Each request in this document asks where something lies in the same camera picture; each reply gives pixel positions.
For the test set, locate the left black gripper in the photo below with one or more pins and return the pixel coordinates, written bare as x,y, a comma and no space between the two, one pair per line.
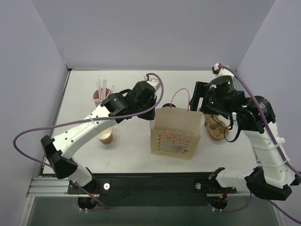
149,109

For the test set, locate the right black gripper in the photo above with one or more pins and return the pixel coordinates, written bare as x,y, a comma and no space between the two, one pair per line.
199,94

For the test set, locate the pink and cream paper bag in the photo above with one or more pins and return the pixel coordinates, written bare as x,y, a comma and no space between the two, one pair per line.
176,132

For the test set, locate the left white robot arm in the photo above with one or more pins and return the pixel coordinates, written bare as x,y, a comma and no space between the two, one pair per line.
59,150

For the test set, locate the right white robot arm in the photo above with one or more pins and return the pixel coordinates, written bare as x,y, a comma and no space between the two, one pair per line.
272,178

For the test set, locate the stack of black lids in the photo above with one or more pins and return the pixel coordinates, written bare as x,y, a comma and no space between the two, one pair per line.
168,105

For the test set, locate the white wrapped straws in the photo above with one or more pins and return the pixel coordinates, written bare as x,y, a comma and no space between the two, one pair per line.
101,86

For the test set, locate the pink straw holder cup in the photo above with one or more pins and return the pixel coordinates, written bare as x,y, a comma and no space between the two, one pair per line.
96,99

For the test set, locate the brown pulp cup carrier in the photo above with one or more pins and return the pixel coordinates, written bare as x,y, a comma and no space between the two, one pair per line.
215,127

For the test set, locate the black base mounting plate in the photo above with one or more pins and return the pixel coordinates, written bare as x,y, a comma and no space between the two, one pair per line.
148,190

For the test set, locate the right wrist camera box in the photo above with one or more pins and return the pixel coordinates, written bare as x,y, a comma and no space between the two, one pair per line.
216,68

